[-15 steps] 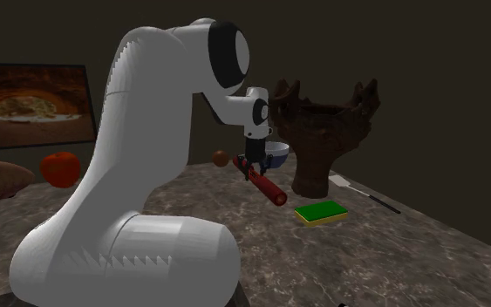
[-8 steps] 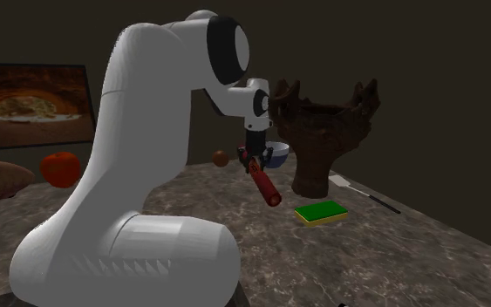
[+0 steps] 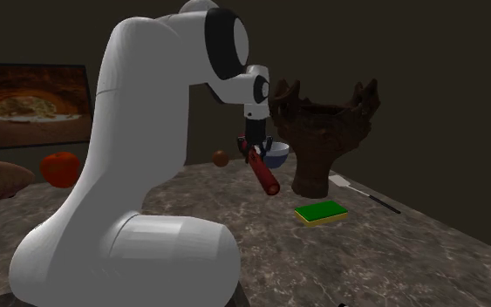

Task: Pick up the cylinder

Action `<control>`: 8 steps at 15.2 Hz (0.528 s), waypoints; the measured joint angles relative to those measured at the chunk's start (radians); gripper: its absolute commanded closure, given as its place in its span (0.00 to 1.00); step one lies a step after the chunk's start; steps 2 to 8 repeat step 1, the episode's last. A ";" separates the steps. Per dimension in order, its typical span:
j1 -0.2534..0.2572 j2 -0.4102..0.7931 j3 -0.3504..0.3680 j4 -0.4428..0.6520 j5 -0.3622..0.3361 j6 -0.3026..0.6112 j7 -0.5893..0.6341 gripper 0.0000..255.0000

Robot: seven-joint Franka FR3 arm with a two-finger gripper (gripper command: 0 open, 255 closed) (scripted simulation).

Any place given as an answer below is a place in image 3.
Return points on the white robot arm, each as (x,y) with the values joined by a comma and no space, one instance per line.
(143,127)

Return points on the red apple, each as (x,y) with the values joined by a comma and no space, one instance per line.
(60,169)

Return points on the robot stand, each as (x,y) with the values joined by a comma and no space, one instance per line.
(241,299)

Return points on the wall picture of cave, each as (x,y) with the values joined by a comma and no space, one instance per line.
(28,106)

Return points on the brown ball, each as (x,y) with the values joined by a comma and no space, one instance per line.
(220,158)

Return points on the blue and white bowl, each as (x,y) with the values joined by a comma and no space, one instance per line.
(278,155)

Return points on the red cylinder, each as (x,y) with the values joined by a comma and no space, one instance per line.
(264,174)

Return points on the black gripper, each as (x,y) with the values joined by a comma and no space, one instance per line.
(255,129)

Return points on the green and yellow sponge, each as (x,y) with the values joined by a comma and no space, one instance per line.
(320,211)

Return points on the brown carved vase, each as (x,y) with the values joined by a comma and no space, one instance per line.
(319,136)

